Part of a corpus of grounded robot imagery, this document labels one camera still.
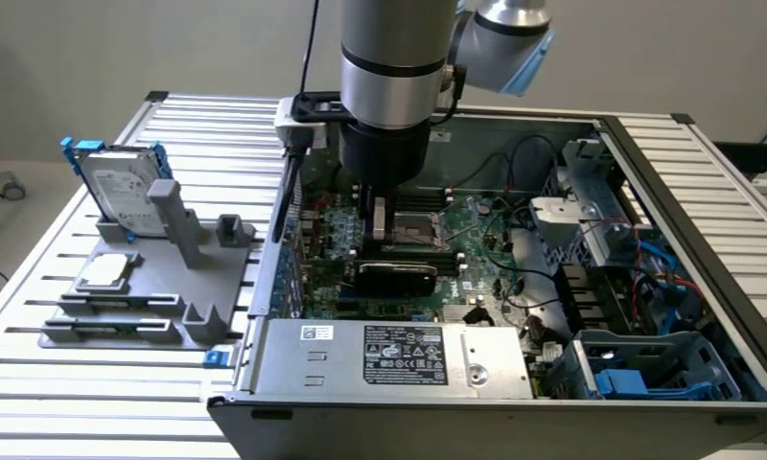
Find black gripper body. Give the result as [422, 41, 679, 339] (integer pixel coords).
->
[337, 120, 432, 189]

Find metal CPU socket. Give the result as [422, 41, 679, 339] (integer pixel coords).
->
[390, 209, 453, 252]

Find black RAM slots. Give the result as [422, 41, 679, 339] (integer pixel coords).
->
[394, 187, 456, 213]
[356, 247, 466, 278]

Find green motherboard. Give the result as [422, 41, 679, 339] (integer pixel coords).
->
[290, 157, 541, 330]

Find silver chipset heatsink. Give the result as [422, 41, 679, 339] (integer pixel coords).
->
[442, 306, 494, 326]

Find silver power supply unit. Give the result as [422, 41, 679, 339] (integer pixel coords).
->
[249, 318, 537, 403]

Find silver drive cage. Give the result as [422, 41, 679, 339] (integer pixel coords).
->
[528, 137, 655, 268]

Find grey parts rack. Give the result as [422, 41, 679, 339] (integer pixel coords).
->
[37, 178, 258, 352]

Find silver hard disk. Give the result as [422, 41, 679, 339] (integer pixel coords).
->
[78, 148, 167, 238]

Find silver CPU chip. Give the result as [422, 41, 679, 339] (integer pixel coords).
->
[75, 253, 133, 289]

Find blue disk caddy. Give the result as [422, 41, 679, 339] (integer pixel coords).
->
[58, 136, 170, 243]

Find open black PC case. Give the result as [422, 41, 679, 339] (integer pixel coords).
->
[203, 105, 767, 460]

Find blue disk bay latch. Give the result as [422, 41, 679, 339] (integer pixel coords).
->
[589, 367, 648, 400]

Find grey-blue disk bay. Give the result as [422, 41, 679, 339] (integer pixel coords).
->
[568, 328, 744, 403]

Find black camera cable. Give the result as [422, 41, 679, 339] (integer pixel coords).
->
[269, 143, 310, 243]

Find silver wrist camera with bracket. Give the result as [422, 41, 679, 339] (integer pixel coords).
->
[272, 90, 349, 146]

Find black looped wire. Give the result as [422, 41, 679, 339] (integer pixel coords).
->
[505, 134, 559, 194]

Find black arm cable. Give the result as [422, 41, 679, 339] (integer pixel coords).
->
[296, 0, 322, 96]

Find red wire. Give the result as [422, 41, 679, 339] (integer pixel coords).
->
[631, 224, 704, 298]

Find blue SATA wire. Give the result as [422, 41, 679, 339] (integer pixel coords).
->
[635, 238, 701, 334]

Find black bracket with rail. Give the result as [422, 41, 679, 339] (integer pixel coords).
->
[711, 117, 767, 194]

